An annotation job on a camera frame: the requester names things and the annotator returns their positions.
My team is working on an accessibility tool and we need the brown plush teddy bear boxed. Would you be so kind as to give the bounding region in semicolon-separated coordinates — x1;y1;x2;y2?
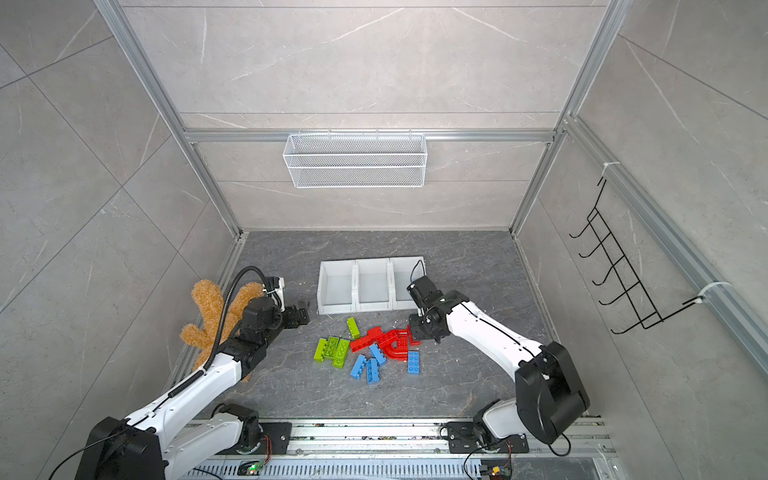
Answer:
180;280;264;370

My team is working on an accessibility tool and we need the white left plastic bin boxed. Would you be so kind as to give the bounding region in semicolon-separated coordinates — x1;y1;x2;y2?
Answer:
316;260;358;315

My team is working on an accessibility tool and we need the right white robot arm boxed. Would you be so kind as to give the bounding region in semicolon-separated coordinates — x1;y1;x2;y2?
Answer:
407;276;590;449

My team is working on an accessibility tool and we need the black wire hook rack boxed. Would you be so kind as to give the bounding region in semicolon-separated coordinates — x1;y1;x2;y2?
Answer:
568;177;705;336

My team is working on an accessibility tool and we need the red lego brick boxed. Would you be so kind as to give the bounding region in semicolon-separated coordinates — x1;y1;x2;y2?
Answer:
350;327;384;352

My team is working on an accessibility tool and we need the white plastic bin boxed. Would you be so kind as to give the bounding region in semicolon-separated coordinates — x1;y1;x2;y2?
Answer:
390;256;426;310
356;258;392;312
316;260;358;315

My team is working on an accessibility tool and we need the green long lego brick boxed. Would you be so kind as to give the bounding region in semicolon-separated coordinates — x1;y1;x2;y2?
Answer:
346;318;361;340

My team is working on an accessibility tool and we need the white right plastic bin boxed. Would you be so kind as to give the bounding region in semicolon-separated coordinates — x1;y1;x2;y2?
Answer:
390;256;426;310

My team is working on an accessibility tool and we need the green lego brick pair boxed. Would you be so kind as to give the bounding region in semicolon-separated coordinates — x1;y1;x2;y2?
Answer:
322;337;350;369

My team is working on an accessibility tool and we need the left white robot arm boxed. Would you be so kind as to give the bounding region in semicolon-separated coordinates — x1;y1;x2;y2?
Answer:
75;275;309;479

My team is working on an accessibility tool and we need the white wire mesh basket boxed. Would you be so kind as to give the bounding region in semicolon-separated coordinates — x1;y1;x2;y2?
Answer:
283;133;428;189

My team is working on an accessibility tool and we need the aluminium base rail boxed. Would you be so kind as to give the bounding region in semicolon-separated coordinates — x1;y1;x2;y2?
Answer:
186;417;626;479

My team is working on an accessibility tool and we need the blue lego brick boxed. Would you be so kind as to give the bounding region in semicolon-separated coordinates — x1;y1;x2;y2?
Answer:
366;358;380;384
369;343;387;365
407;351;420;375
350;354;367;379

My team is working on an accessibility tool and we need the white middle plastic bin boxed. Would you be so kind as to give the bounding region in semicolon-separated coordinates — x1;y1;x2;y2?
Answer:
356;258;392;312

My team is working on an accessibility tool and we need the red curved lego piece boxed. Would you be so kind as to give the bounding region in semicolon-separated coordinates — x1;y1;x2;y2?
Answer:
377;327;421;362

